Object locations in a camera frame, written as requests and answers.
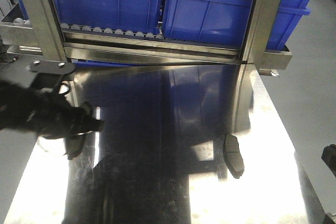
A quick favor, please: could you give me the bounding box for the blue plastic crate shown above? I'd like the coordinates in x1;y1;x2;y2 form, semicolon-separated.
162;0;310;50
53;0;163;33

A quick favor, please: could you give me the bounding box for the left blue plastic crate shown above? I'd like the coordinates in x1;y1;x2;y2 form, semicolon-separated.
53;0;163;33

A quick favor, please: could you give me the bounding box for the right blue plastic crate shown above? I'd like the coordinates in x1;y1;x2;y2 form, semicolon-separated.
162;0;310;50

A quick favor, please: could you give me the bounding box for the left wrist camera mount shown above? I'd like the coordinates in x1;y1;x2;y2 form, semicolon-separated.
28;60;76;76

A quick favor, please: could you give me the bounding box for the stainless steel roller rack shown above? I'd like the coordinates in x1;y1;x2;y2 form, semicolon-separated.
1;0;291;76

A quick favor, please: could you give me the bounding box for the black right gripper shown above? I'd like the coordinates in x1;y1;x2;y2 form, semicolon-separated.
321;144;336;224

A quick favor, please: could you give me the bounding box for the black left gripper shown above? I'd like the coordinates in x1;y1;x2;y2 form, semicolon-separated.
1;80;104;139

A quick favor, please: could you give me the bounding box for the grey brake pad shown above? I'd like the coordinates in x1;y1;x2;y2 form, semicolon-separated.
65;135;86;160
223;133;245;179

